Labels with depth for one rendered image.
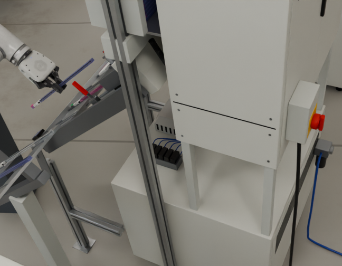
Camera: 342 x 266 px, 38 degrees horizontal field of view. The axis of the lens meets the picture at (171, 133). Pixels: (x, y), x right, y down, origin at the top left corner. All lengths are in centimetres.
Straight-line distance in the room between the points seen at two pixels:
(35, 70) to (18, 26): 232
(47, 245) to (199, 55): 104
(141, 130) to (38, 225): 58
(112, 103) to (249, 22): 60
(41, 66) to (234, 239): 93
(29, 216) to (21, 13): 268
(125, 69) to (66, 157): 165
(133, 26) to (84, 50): 240
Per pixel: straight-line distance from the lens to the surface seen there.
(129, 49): 132
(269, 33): 114
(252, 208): 183
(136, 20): 126
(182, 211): 186
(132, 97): 143
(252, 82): 124
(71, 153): 297
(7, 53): 185
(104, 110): 162
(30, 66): 183
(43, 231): 192
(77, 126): 178
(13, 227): 277
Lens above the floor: 214
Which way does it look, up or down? 47 degrees down
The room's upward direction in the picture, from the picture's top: 9 degrees counter-clockwise
